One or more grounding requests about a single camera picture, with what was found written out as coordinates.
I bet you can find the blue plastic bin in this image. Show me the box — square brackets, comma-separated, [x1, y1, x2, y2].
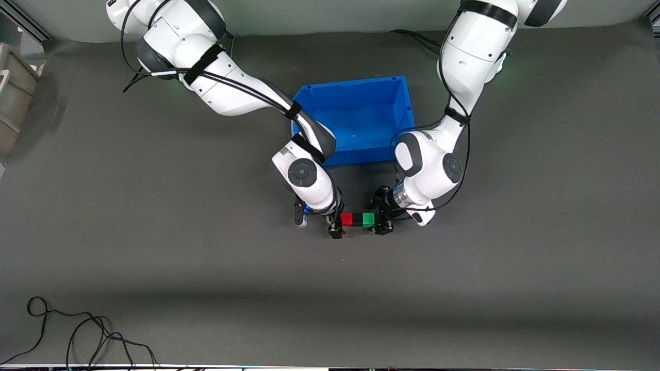
[291, 75, 416, 167]

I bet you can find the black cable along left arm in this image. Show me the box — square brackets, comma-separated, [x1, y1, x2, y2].
[389, 49, 473, 213]

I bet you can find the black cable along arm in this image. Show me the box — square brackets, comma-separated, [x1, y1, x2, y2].
[120, 0, 310, 134]
[389, 49, 473, 213]

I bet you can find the black cable along right arm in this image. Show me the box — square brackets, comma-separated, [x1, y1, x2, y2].
[120, 0, 310, 134]

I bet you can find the left arm base cable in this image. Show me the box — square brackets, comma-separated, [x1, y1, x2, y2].
[389, 29, 445, 55]

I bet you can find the loose black cable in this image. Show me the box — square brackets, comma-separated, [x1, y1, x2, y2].
[0, 296, 158, 369]

